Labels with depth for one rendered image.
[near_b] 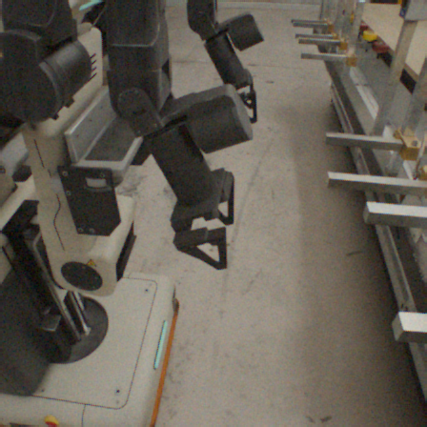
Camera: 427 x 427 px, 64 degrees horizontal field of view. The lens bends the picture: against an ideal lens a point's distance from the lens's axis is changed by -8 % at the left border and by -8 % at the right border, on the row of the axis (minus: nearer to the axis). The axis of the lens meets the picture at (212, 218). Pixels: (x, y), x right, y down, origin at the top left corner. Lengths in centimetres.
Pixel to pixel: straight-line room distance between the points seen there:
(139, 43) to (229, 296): 145
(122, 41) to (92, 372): 105
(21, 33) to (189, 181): 24
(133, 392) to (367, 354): 97
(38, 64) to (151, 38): 12
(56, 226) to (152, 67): 48
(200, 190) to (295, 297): 134
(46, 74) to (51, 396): 103
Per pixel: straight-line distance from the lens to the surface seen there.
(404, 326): 55
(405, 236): 112
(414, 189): 103
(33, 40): 42
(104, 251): 83
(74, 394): 125
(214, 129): 41
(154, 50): 39
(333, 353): 163
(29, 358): 117
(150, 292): 140
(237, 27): 83
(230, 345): 158
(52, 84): 42
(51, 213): 80
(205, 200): 47
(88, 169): 64
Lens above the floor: 137
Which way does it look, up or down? 41 degrees down
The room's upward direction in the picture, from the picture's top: straight up
